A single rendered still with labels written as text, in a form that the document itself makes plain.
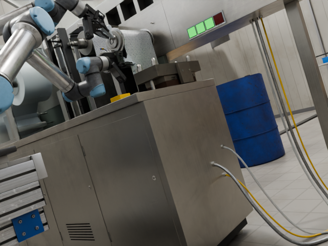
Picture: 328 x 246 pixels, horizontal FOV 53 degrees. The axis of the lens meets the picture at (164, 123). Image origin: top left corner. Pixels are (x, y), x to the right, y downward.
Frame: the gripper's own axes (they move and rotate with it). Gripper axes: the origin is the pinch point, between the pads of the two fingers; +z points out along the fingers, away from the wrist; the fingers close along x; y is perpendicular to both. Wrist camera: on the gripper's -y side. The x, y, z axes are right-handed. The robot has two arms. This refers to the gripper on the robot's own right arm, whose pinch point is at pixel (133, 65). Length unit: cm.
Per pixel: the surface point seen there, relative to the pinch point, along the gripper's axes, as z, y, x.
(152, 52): 18.7, 6.1, -0.2
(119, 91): -7.1, -11.6, 9.1
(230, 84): 181, -20, 42
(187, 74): 15.5, -14.2, -22.0
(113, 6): 31, 49, 29
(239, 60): 613, 45, 226
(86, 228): -29, -80, 45
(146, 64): 10.9, -0.3, -0.3
